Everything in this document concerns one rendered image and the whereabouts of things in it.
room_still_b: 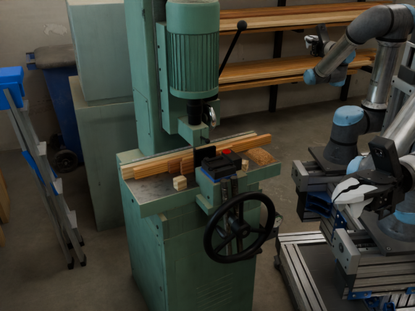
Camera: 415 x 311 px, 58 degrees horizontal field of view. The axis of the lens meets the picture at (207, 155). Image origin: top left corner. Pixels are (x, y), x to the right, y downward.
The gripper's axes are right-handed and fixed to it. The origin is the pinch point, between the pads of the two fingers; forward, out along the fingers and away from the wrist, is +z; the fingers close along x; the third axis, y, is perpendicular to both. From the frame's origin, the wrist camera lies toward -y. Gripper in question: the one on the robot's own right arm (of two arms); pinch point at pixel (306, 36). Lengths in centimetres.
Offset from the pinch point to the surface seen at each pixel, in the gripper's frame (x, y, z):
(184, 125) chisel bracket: -86, 6, -50
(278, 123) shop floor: 61, 133, 144
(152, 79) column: -92, -9, -35
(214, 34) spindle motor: -73, -27, -58
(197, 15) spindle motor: -79, -34, -60
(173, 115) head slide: -88, 4, -43
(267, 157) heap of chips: -57, 24, -60
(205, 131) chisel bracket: -80, 8, -56
